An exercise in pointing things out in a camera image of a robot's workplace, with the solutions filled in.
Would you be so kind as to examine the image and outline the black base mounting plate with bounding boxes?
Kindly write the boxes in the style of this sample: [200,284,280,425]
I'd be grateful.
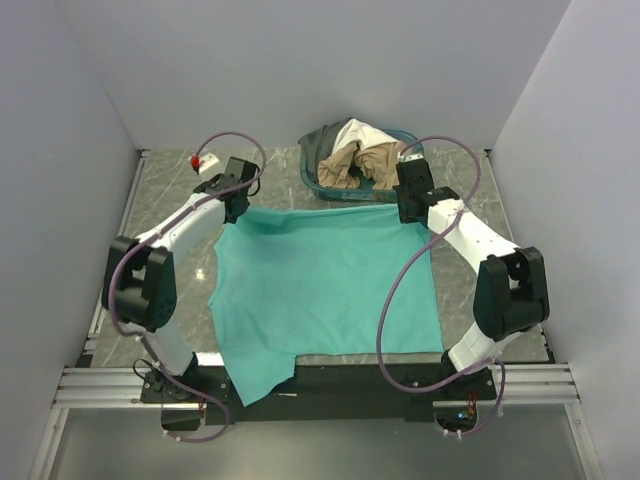
[140,364,497,431]

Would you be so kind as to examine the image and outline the teal plastic laundry basket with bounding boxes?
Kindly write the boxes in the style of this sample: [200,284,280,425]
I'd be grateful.
[298,127,426,205]

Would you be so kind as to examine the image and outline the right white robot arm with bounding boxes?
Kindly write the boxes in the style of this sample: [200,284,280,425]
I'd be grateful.
[394,155,549,399]

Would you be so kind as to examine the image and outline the white t shirt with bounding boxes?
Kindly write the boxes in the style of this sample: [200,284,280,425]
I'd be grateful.
[331,118,405,153]

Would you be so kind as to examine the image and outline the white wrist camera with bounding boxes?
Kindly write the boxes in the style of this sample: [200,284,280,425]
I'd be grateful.
[397,152,425,164]
[190,153,223,176]

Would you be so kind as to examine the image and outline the dark grey t shirt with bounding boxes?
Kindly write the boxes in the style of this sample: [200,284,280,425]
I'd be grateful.
[298,119,349,177]

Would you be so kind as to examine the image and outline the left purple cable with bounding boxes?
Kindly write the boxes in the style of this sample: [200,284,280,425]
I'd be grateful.
[112,131,266,446]

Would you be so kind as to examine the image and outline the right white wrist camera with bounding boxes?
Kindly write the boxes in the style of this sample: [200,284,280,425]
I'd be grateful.
[397,152,425,164]

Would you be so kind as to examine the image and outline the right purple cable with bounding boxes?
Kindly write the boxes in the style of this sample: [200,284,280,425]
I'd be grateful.
[374,133,506,441]

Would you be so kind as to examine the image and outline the beige t shirt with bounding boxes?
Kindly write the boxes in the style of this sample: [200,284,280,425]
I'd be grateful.
[317,142,405,190]

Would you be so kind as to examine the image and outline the aluminium frame rail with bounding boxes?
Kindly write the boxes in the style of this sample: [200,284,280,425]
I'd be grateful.
[52,364,580,409]

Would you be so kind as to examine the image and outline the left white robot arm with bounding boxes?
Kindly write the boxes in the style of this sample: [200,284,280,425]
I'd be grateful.
[102,157,261,402]

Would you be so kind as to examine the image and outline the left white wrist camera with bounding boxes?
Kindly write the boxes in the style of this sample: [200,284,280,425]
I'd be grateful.
[190,153,223,176]

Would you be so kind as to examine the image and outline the teal t shirt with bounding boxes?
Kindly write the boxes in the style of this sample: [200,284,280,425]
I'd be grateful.
[209,205,444,405]

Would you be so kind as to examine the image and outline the purple cable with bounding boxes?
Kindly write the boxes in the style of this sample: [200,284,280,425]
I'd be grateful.
[112,131,266,446]
[374,133,506,441]

